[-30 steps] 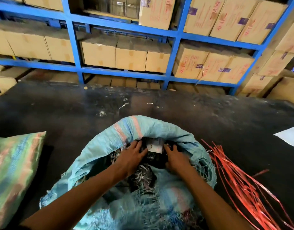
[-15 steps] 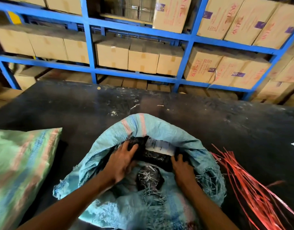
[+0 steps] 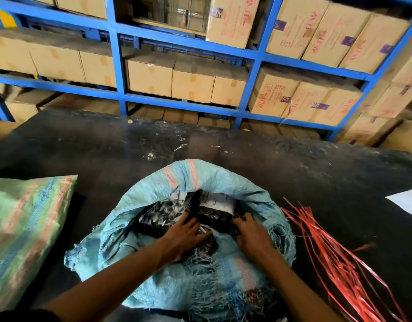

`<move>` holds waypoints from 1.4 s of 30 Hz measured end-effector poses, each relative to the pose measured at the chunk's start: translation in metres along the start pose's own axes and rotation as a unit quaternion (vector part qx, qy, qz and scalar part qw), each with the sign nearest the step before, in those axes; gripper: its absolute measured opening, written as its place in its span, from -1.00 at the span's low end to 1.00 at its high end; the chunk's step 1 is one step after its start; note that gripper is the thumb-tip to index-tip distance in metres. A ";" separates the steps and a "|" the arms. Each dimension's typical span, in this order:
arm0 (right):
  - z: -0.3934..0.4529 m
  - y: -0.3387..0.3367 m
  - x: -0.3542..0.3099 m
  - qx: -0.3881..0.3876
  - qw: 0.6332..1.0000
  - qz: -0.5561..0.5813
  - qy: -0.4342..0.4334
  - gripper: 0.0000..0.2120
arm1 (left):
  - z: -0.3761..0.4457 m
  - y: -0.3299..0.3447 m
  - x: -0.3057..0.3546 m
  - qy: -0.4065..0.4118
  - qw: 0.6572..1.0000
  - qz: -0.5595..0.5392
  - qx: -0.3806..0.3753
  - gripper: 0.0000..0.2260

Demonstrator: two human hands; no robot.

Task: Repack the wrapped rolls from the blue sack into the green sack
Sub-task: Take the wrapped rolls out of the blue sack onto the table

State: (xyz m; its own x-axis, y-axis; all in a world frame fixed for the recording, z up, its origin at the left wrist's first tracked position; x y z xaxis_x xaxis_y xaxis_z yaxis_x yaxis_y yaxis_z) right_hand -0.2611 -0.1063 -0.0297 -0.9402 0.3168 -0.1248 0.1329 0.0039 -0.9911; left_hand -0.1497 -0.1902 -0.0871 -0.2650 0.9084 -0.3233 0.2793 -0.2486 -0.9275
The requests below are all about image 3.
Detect person's left hand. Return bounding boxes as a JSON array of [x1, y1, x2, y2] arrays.
[[157, 211, 213, 265]]

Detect person's right hand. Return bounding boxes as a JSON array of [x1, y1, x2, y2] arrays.
[[232, 212, 277, 265]]

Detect pile of black packets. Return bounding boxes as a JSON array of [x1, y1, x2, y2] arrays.
[[133, 189, 242, 262]]

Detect blue woven sack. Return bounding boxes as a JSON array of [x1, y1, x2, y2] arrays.
[[64, 159, 296, 322]]

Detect green woven sack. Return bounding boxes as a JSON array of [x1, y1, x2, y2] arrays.
[[0, 174, 78, 314]]

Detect person's left forearm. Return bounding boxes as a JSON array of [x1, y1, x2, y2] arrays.
[[41, 237, 173, 322]]

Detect person's right forearm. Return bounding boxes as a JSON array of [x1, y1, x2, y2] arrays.
[[256, 251, 344, 322]]

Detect white paper sheet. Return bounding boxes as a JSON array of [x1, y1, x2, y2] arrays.
[[385, 188, 412, 221]]

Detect rows of plain taped boxes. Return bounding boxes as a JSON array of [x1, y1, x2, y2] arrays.
[[0, 0, 249, 108]]

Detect large open cardboard box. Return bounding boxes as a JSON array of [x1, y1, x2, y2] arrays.
[[379, 119, 412, 160]]

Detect blue metal shelf rack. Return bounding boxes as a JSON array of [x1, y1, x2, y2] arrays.
[[0, 0, 412, 143]]

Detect tall stack of printed cartons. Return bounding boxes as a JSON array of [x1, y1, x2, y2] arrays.
[[337, 30, 412, 146]]

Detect pile of brown cardboard boxes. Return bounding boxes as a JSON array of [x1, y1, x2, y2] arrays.
[[0, 83, 59, 143]]

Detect flat cardboard sheet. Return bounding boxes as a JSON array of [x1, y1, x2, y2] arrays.
[[132, 17, 206, 37]]

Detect bundle of red plastic strings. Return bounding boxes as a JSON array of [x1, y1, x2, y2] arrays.
[[281, 197, 408, 322]]

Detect yellow vertical post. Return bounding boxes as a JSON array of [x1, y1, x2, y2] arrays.
[[0, 9, 18, 30]]

